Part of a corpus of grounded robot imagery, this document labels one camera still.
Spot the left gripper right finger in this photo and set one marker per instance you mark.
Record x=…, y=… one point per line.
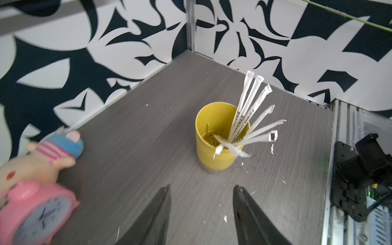
x=253, y=227

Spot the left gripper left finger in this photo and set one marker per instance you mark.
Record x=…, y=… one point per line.
x=151, y=227

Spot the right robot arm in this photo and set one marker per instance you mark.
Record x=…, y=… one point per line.
x=354, y=170

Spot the bundle of wrapped straws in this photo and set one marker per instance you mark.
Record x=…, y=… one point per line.
x=248, y=105

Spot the yellow plastic cup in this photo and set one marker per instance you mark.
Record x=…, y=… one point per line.
x=213, y=124

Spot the pink alarm clock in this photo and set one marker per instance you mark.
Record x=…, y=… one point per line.
x=34, y=212

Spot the green plastic hanger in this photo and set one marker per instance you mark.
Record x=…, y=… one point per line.
x=345, y=15

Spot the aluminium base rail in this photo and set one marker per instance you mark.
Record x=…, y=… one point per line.
x=350, y=125

